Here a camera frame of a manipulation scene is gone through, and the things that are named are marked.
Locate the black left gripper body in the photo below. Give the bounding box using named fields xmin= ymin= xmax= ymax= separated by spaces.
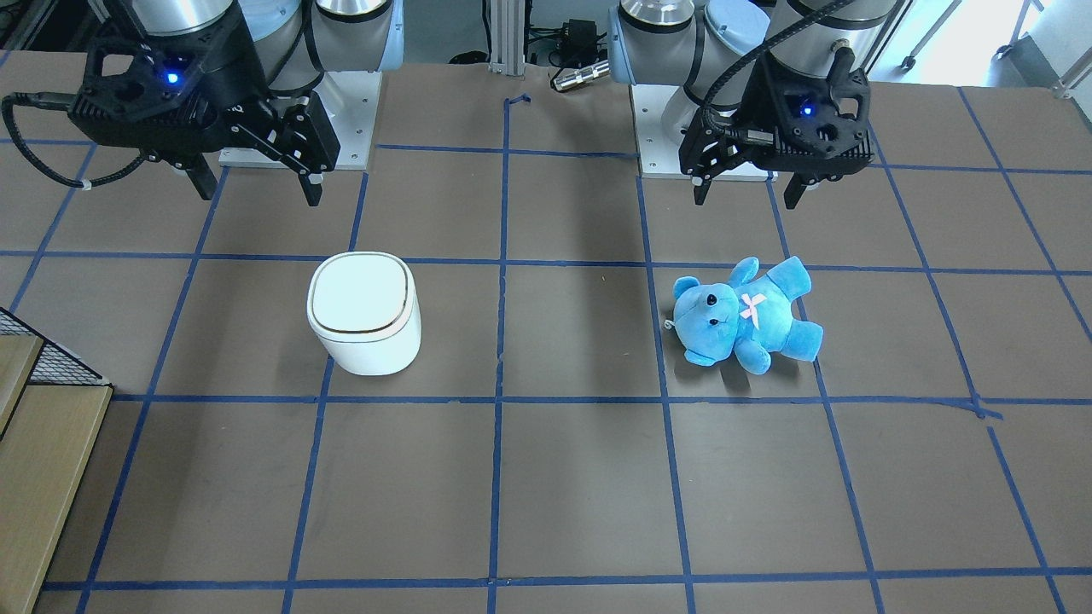
xmin=679 ymin=51 xmax=874 ymax=180

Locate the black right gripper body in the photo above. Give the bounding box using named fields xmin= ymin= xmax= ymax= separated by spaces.
xmin=67 ymin=19 xmax=340 ymax=172

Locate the white trash can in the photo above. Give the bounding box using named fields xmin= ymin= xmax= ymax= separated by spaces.
xmin=305 ymin=252 xmax=422 ymax=376

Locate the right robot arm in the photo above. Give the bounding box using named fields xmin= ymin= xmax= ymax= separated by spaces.
xmin=67 ymin=1 xmax=404 ymax=206

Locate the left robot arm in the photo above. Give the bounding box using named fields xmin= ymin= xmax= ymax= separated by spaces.
xmin=607 ymin=1 xmax=897 ymax=209

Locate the blue teddy bear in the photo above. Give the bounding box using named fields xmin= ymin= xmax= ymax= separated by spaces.
xmin=664 ymin=256 xmax=824 ymax=374

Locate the silver metal cylinder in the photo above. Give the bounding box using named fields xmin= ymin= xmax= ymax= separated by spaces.
xmin=549 ymin=60 xmax=612 ymax=93

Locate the black power adapter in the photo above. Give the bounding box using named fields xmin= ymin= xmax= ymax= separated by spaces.
xmin=559 ymin=19 xmax=598 ymax=55

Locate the wooden shelf with mesh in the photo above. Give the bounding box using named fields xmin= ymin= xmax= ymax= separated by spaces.
xmin=1 ymin=310 xmax=112 ymax=613

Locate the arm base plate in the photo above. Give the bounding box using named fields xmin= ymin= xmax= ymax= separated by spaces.
xmin=631 ymin=84 xmax=769 ymax=182
xmin=218 ymin=72 xmax=385 ymax=172

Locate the aluminium frame post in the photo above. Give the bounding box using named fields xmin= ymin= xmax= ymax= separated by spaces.
xmin=480 ymin=1 xmax=530 ymax=78

